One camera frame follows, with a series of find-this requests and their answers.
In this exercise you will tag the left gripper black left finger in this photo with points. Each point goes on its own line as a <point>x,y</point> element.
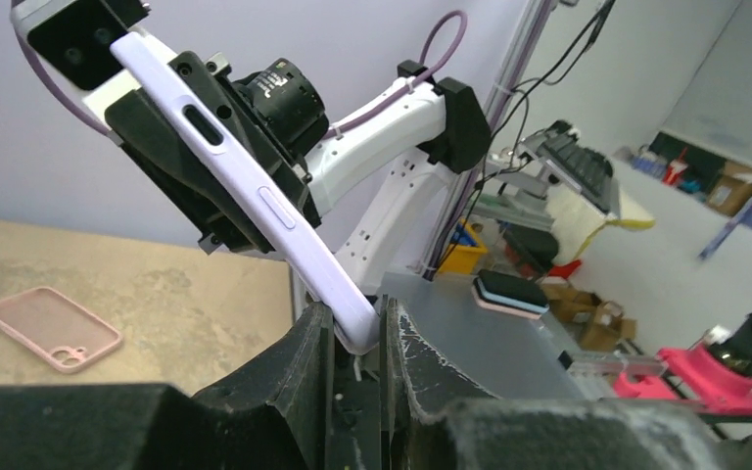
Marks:
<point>270,413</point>

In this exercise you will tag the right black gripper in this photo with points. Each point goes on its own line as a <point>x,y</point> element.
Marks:
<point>275,113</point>

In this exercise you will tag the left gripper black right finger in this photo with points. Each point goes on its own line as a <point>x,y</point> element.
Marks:
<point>436,417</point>

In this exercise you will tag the phone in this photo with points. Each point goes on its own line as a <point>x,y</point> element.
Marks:
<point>357,322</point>

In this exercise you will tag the pink phone case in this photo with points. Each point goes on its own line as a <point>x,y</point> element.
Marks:
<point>65,334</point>

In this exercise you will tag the stacked phone cases on shelf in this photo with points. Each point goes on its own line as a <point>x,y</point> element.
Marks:
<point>509,294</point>

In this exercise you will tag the yellow bin in background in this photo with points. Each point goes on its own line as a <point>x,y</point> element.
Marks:
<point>464,251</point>

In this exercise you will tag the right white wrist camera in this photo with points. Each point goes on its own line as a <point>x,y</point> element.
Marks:
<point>74,37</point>

